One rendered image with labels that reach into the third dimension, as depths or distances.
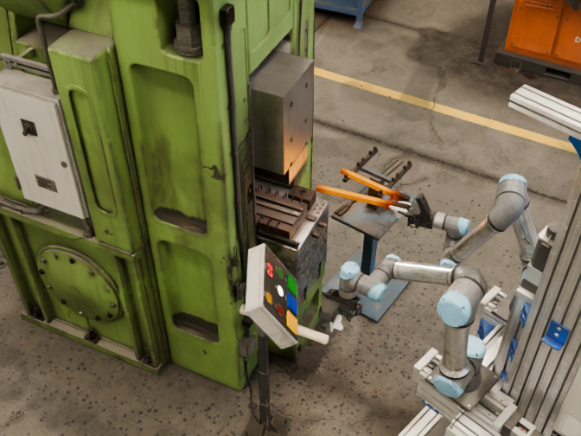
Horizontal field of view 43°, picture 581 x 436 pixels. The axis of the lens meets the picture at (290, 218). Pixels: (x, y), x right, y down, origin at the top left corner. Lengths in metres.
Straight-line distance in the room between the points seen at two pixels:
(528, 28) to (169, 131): 4.07
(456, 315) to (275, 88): 1.12
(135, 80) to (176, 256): 0.98
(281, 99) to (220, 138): 0.29
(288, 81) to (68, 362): 2.15
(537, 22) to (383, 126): 1.57
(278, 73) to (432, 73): 3.48
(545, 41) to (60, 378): 4.51
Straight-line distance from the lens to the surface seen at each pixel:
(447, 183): 5.31
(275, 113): 2.99
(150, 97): 3.01
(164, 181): 3.25
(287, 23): 3.17
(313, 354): 4.22
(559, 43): 6.52
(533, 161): 5.66
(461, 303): 2.62
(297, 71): 3.08
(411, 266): 2.89
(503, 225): 3.12
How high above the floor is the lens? 3.42
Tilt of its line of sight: 44 degrees down
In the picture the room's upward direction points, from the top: straight up
